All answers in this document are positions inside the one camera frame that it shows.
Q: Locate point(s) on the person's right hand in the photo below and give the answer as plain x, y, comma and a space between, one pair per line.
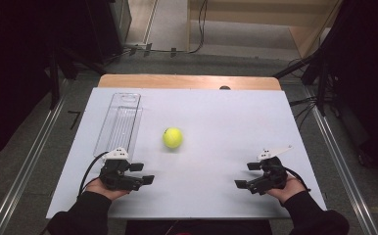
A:
290, 191

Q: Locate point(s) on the light wooden shelf unit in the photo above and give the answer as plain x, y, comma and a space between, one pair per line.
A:
275, 13

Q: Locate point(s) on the wooden table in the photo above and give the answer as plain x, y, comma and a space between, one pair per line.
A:
177, 81

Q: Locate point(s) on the black cabinet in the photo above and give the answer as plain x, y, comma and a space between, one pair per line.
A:
108, 26

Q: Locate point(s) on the person's left hand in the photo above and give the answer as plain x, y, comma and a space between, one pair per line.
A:
103, 192

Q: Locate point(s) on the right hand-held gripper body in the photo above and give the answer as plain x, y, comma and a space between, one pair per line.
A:
270, 176

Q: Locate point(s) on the person's dark clothing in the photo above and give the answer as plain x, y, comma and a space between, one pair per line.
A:
210, 228

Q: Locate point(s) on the black table grommet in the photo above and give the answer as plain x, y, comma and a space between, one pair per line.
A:
225, 87

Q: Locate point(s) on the white board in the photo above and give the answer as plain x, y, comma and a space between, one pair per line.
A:
216, 130

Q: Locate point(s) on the black metal stand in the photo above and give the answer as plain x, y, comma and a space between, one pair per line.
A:
55, 81
321, 81

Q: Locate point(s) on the clear plastic tray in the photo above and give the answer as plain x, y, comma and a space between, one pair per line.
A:
121, 124

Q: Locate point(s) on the metal floor rail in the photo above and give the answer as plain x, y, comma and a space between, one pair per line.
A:
30, 163
343, 169

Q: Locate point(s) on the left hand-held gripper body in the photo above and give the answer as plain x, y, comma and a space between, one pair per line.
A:
117, 176

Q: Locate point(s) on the yellow tennis ball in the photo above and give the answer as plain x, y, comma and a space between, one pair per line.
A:
172, 137

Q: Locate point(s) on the black curtain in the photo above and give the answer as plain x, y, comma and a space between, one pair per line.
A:
369, 81
10, 65

